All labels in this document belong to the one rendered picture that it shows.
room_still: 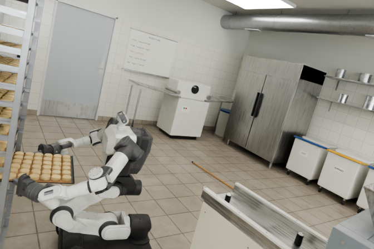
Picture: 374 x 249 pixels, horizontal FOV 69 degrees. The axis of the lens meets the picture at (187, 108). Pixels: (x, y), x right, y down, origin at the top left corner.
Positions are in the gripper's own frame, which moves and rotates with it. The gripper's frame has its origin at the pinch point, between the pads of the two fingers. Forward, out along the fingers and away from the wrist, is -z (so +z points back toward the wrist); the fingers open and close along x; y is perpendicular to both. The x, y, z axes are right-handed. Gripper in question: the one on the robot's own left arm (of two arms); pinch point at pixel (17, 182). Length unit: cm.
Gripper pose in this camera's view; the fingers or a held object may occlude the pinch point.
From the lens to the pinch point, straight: 180.2
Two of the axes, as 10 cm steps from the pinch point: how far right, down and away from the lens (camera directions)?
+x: 2.4, -9.6, -1.6
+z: 9.0, 2.8, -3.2
